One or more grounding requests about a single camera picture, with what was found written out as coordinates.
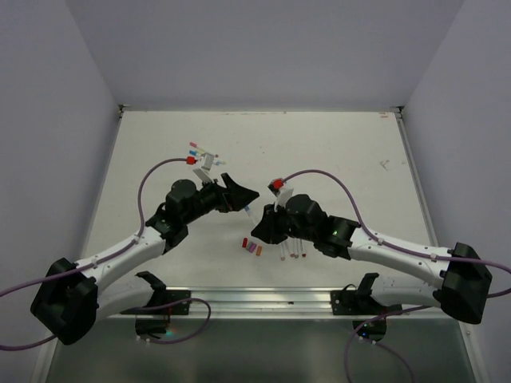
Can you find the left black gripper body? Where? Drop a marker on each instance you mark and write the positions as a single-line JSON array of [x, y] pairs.
[[207, 199]]

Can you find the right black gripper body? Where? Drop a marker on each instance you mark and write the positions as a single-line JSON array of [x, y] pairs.
[[294, 230]]

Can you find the orange white pen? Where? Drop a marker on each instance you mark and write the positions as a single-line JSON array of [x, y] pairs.
[[282, 252]]

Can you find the red capped white pen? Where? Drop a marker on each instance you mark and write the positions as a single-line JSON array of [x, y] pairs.
[[303, 246]]

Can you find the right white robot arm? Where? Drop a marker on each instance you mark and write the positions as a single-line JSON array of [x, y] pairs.
[[453, 280]]

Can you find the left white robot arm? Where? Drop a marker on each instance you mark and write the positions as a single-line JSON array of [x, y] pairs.
[[74, 296]]

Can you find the pink capped white pen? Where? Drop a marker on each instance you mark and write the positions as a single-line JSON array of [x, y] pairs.
[[197, 144]]

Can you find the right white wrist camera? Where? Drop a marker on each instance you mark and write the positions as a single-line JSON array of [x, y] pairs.
[[281, 191]]

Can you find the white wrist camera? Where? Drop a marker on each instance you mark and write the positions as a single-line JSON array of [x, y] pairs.
[[281, 191], [203, 166]]

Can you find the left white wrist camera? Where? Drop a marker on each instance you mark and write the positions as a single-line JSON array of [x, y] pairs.
[[203, 166]]

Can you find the aluminium mounting rail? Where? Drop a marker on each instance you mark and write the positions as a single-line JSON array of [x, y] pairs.
[[259, 301]]

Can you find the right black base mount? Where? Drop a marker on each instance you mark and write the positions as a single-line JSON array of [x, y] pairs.
[[352, 300]]

